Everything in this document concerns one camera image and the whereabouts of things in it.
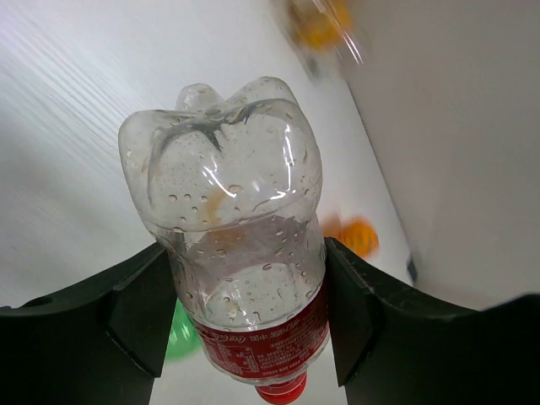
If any green plastic bottle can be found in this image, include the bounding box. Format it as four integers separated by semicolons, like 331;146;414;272
165;300;201;362

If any clear bottle yellow cap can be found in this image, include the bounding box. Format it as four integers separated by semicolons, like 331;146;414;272
271;0;367;81

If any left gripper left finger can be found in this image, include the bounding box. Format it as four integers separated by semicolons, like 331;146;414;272
1;244;176;404

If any clear bottle red label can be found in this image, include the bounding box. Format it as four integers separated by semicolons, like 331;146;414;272
118;76;329;404

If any orange plastic bottle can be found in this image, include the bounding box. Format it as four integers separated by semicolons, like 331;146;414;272
321;216;380;259

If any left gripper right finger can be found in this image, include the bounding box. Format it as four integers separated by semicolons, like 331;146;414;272
325;238;539;404

